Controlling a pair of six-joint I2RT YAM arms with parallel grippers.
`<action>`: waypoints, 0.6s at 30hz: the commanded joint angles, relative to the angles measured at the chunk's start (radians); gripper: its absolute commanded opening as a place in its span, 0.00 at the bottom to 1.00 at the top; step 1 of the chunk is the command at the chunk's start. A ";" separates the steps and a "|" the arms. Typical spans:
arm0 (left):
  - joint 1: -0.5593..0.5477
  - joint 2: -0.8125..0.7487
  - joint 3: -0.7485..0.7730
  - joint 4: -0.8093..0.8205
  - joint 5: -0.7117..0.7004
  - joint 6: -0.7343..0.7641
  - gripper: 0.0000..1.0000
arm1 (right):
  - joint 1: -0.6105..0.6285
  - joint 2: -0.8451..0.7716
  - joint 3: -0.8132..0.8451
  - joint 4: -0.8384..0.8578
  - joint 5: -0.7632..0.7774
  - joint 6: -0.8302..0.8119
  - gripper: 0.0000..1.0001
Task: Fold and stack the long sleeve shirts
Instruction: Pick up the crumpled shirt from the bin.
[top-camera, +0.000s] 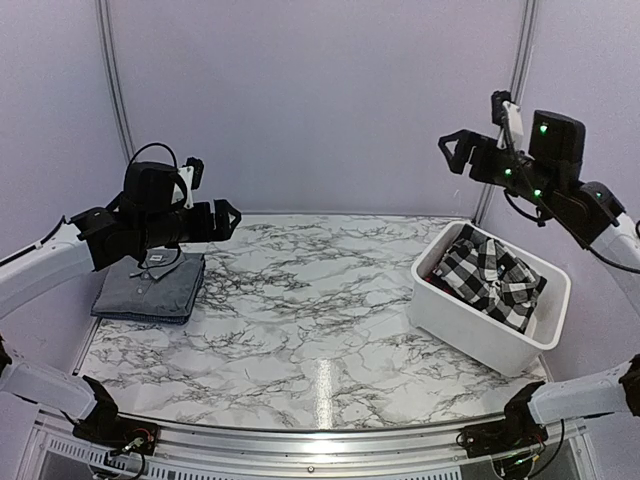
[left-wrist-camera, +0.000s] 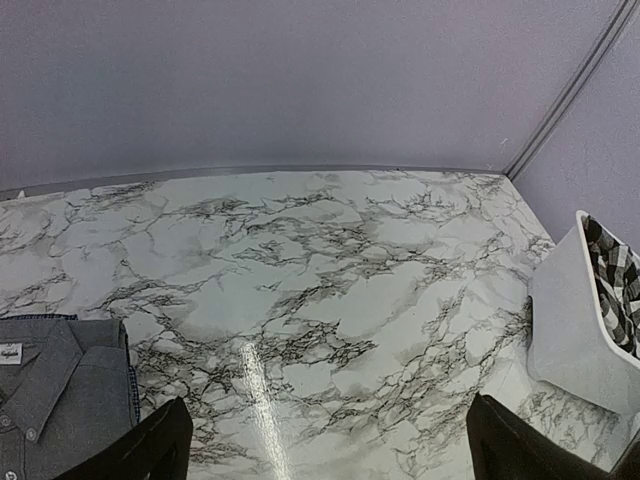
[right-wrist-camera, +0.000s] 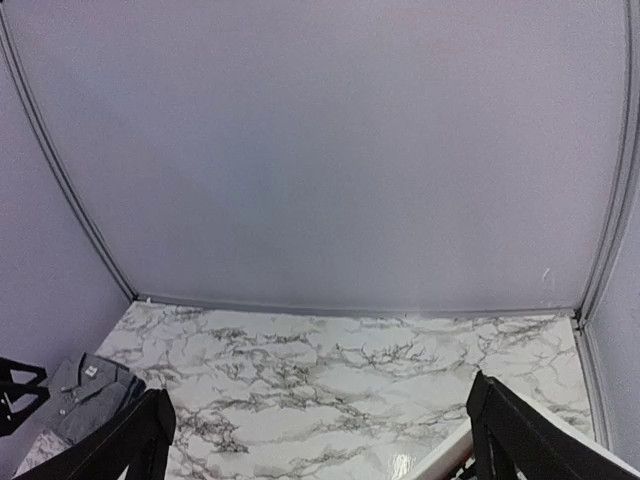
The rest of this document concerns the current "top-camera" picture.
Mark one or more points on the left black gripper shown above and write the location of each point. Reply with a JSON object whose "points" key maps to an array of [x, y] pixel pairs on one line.
{"points": [[221, 230]]}

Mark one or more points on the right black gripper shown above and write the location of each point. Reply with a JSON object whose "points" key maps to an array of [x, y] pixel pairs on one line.
{"points": [[469, 140]]}

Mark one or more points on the black white plaid shirt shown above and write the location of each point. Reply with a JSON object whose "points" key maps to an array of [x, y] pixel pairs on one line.
{"points": [[484, 274]]}

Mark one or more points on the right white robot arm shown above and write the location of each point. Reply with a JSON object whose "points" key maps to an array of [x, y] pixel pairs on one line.
{"points": [[547, 176]]}

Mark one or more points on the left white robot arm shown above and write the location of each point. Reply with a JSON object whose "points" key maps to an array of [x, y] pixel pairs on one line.
{"points": [[154, 209]]}

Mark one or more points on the folded grey shirt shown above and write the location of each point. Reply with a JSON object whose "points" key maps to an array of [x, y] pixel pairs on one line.
{"points": [[166, 284]]}

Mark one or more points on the folded blue checked shirt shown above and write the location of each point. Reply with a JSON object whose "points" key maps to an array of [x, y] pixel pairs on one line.
{"points": [[143, 318]]}

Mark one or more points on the red black plaid shirt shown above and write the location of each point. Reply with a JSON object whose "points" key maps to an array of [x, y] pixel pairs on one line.
{"points": [[437, 282]]}

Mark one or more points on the white plastic bin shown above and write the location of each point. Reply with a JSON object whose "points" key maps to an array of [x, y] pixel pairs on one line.
{"points": [[472, 332]]}

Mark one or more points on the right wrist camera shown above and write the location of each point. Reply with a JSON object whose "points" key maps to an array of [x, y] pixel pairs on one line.
{"points": [[507, 116]]}

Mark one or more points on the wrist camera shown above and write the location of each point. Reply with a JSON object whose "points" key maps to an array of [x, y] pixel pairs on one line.
{"points": [[507, 116], [190, 176]]}

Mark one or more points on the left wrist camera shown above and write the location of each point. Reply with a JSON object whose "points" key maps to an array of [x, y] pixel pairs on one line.
{"points": [[190, 176]]}

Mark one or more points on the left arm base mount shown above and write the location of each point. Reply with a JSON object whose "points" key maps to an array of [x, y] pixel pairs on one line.
{"points": [[121, 435]]}

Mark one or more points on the left wall metal profile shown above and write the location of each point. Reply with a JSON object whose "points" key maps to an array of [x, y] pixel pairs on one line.
{"points": [[114, 86]]}

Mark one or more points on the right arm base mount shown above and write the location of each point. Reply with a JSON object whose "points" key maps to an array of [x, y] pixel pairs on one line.
{"points": [[497, 437]]}

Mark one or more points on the aluminium front rail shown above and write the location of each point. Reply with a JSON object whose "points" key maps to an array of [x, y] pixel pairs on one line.
{"points": [[184, 451]]}

